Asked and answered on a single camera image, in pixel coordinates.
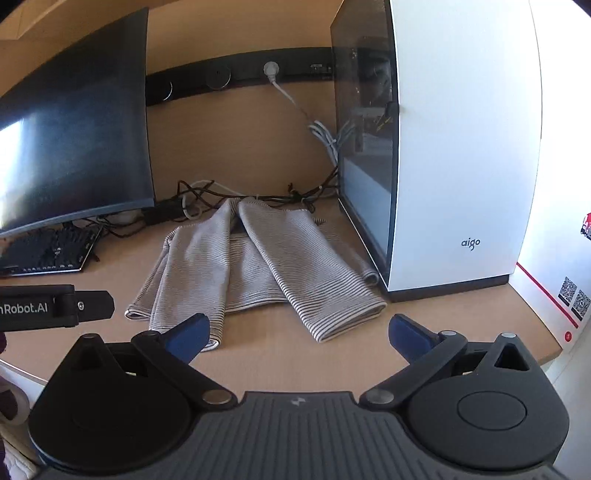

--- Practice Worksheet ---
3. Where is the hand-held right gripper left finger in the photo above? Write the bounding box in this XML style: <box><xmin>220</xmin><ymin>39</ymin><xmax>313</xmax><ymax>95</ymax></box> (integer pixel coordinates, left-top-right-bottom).
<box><xmin>65</xmin><ymin>313</ymin><xmax>234</xmax><ymax>407</ymax></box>

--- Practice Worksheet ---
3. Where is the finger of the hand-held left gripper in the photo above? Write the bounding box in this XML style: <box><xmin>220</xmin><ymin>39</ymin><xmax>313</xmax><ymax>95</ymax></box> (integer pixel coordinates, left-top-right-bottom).
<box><xmin>74</xmin><ymin>290</ymin><xmax>116</xmax><ymax>320</ymax></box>

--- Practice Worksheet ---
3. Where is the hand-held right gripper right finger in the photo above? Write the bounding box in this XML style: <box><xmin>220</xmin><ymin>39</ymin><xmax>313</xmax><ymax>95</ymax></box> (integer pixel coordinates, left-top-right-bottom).
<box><xmin>360</xmin><ymin>314</ymin><xmax>532</xmax><ymax>409</ymax></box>

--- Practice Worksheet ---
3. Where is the striped knit sweater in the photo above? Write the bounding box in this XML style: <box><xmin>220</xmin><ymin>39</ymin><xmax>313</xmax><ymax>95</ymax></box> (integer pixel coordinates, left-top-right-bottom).
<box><xmin>124</xmin><ymin>196</ymin><xmax>387</xmax><ymax>353</ymax></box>

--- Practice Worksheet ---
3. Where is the black keyboard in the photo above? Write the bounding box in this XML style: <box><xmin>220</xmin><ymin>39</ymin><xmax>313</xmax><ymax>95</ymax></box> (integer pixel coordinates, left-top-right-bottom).
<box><xmin>0</xmin><ymin>225</ymin><xmax>103</xmax><ymax>278</ymax></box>

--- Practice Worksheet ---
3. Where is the black power adapter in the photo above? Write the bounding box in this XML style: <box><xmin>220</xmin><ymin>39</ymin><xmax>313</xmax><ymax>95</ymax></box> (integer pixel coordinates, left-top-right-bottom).
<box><xmin>140</xmin><ymin>202</ymin><xmax>186</xmax><ymax>225</ymax></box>

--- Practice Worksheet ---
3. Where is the curved black monitor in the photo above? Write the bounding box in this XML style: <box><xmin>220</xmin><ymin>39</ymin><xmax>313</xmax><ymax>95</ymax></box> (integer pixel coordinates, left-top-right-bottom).
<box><xmin>0</xmin><ymin>7</ymin><xmax>156</xmax><ymax>239</ymax></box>

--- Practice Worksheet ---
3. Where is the white cardboard box red stripe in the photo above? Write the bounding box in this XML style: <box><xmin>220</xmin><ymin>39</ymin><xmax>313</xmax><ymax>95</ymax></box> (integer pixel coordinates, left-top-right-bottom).
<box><xmin>507</xmin><ymin>0</ymin><xmax>591</xmax><ymax>357</ymax></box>

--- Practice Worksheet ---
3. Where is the white looped cable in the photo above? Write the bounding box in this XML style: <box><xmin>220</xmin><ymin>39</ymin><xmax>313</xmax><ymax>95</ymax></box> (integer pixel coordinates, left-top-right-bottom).
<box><xmin>181</xmin><ymin>179</ymin><xmax>243</xmax><ymax>220</ymax></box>

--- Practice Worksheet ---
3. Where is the black cable tangle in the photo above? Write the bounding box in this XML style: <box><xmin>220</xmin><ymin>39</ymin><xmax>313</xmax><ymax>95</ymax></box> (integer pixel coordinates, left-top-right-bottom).
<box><xmin>172</xmin><ymin>161</ymin><xmax>343</xmax><ymax>219</ymax></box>

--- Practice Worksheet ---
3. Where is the white cable bundle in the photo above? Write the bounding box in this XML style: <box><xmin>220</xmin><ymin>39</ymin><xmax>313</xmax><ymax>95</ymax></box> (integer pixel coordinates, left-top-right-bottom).
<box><xmin>308</xmin><ymin>119</ymin><xmax>343</xmax><ymax>168</ymax></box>

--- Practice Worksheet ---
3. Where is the black wall socket rail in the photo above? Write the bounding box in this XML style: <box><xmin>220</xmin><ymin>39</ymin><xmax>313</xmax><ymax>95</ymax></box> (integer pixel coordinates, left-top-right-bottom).
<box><xmin>145</xmin><ymin>46</ymin><xmax>336</xmax><ymax>108</ymax></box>

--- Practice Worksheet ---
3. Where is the white plug with cable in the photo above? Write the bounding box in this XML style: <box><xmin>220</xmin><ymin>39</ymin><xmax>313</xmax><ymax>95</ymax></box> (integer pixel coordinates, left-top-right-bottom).
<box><xmin>263</xmin><ymin>61</ymin><xmax>320</xmax><ymax>128</ymax></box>

